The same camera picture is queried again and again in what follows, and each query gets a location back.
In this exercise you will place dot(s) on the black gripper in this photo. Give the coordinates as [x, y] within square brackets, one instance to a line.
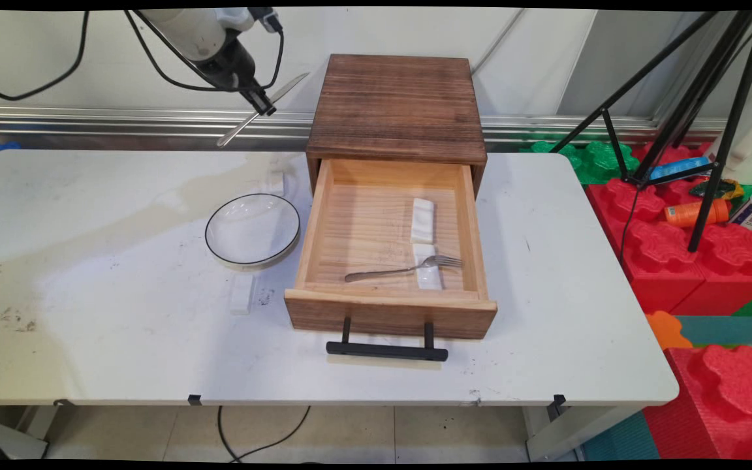
[235, 65]

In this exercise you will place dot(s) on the silver table knife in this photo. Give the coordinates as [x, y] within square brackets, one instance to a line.
[288, 88]

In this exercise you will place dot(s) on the silver metal fork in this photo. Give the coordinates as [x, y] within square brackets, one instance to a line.
[382, 272]

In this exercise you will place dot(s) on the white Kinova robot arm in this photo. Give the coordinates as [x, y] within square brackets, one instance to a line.
[193, 29]

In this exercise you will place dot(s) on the white ceramic cutlery rest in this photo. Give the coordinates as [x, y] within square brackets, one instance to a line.
[422, 220]
[429, 277]
[243, 294]
[276, 183]

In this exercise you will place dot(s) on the white bowl black rim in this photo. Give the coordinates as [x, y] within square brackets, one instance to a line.
[252, 232]

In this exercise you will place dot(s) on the dark brown wooden cabinet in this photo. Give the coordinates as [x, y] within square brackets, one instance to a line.
[395, 111]

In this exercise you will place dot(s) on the light wooden drawer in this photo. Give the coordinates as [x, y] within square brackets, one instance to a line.
[363, 228]

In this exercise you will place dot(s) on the black table edge clip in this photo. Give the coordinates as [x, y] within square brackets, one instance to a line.
[62, 403]
[194, 399]
[557, 403]

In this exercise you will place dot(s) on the green foam block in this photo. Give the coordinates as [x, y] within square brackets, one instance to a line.
[595, 163]

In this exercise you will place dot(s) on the blue flat packet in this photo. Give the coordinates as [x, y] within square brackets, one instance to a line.
[679, 168]

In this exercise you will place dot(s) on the large red foam block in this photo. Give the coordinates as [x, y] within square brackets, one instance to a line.
[676, 261]

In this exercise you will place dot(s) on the orange plastic bottle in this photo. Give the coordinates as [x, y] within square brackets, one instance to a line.
[696, 213]

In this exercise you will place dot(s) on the white table leg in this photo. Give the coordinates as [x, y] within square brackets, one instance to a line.
[572, 434]

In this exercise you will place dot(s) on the orange foam block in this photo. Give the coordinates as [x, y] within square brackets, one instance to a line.
[666, 329]

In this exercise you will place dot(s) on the yellow black snack packet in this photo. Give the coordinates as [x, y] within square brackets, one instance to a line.
[728, 189]

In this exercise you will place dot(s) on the teal foam mat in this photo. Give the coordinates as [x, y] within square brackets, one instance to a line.
[725, 329]

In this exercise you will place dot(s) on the small red foam block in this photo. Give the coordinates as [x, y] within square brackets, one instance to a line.
[728, 405]

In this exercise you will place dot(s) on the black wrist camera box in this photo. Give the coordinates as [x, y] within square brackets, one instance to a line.
[266, 18]

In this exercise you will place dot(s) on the white ribbed camera mount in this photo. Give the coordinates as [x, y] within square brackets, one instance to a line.
[239, 18]

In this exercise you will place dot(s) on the aluminium wall rail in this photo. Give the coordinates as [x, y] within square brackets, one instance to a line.
[89, 121]

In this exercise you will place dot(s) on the black camera tripod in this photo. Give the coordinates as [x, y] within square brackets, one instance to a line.
[719, 130]

